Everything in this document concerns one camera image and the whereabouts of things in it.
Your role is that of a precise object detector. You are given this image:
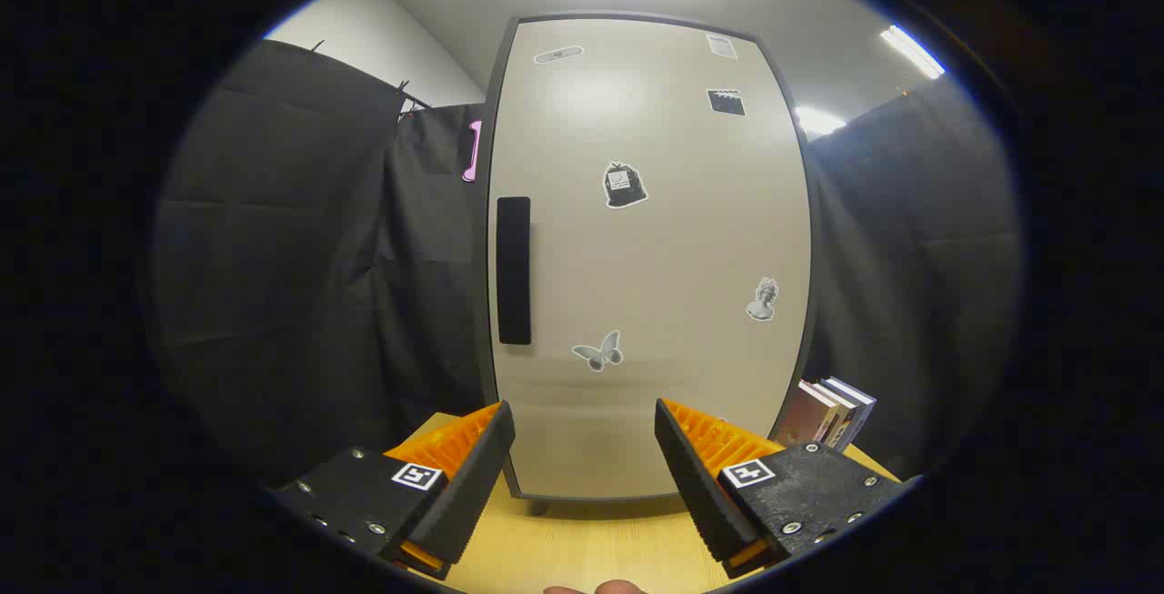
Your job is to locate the black backdrop cloth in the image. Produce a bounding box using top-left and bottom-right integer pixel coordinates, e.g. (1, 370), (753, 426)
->
(155, 37), (1024, 486)

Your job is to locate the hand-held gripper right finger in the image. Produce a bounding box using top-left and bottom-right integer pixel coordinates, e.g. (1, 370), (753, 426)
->
(653, 397), (921, 581)

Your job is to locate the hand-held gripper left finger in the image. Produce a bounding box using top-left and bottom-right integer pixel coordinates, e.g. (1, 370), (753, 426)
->
(271, 399), (517, 581)

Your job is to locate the black door handle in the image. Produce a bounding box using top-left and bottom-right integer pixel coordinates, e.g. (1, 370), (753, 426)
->
(497, 196), (532, 346)

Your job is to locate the square ceiling light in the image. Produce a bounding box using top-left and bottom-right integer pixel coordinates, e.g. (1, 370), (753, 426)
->
(796, 106), (847, 136)

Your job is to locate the dark spine book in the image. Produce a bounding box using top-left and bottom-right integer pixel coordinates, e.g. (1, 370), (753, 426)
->
(809, 379), (858, 449)

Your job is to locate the dark grey cabinet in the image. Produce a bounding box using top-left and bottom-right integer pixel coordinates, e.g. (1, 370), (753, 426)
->
(477, 10), (819, 517)

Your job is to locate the narrow strip ceiling light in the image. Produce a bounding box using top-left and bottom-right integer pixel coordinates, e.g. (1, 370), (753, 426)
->
(880, 25), (945, 79)

